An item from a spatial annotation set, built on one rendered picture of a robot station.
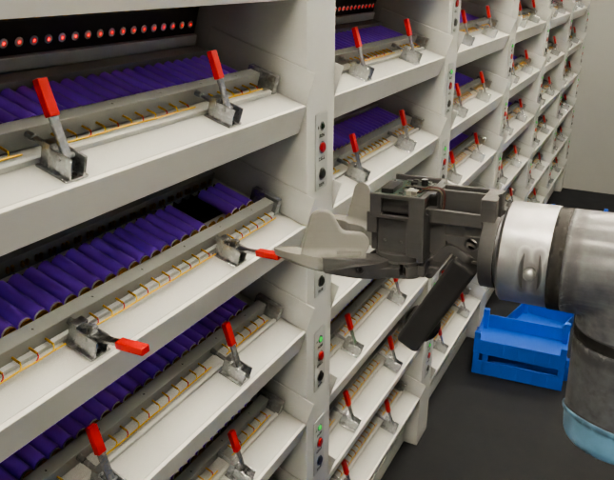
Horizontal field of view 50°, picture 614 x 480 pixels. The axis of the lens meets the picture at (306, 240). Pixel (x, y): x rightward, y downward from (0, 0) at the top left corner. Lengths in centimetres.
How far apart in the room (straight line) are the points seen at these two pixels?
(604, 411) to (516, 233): 17
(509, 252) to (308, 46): 53
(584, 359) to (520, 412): 169
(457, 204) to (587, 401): 20
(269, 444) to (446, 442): 102
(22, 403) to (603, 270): 52
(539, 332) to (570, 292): 198
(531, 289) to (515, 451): 157
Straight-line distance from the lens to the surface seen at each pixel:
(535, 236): 58
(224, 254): 91
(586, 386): 63
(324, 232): 63
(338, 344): 144
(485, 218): 60
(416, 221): 60
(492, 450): 213
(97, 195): 68
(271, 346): 109
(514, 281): 59
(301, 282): 110
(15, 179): 65
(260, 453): 117
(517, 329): 257
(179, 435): 92
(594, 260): 57
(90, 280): 80
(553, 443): 221
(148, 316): 79
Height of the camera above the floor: 130
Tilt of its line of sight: 22 degrees down
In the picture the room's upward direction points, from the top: straight up
